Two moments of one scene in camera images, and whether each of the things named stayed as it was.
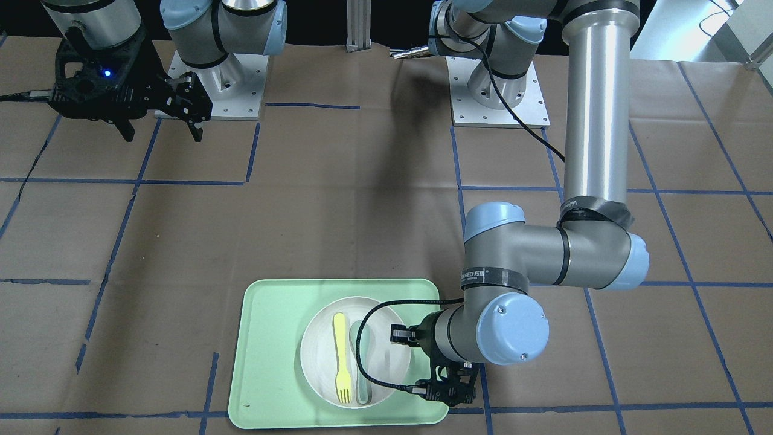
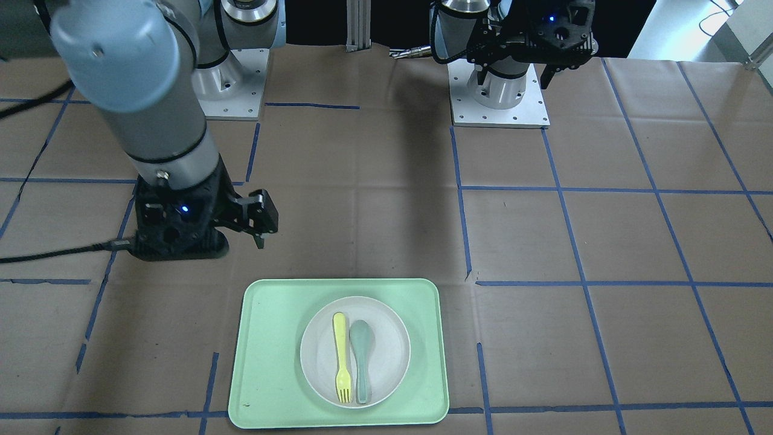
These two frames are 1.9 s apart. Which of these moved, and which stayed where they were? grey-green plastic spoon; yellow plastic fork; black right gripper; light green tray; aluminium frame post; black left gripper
Moved: black right gripper; black left gripper
Stayed: yellow plastic fork; grey-green plastic spoon; aluminium frame post; light green tray
